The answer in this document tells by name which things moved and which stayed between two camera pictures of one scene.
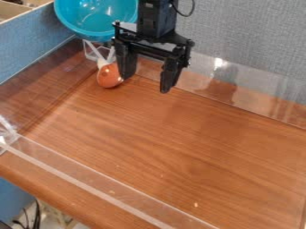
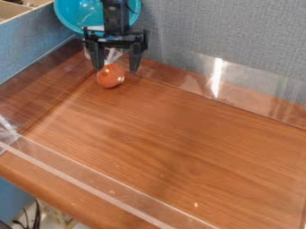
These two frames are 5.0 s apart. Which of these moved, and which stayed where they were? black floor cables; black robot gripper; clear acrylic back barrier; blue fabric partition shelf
Moved: black robot gripper
Stayed: clear acrylic back barrier; blue fabric partition shelf; black floor cables
